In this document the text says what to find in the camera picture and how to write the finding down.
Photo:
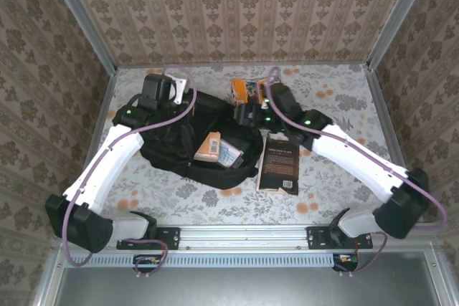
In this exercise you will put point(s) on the aluminium back rail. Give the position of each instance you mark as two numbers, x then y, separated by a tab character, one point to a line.
315	63

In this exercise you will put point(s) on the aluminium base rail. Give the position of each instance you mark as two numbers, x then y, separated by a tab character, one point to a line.
244	238

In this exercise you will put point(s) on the grey metal sheet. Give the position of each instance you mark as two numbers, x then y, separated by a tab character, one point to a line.
251	288

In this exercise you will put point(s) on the black paperback book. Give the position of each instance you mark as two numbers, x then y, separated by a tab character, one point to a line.
278	166

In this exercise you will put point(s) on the orange photo booklet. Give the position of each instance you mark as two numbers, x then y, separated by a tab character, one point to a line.
247	89

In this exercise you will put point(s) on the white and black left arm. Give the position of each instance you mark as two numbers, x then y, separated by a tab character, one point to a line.
107	162

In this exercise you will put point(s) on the floral table cover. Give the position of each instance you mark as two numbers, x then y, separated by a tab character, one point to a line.
222	209

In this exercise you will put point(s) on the black fabric backpack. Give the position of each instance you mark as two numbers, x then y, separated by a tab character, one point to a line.
168	148

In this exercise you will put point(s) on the aluminium frame post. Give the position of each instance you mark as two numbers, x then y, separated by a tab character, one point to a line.
81	15
399	15

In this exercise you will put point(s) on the aluminium side rail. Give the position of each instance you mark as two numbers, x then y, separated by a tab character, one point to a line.
387	123
109	87

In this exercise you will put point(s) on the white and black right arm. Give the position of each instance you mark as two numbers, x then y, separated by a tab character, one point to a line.
358	168

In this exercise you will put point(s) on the brown kraft book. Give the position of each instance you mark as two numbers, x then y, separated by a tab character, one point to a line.
206	148

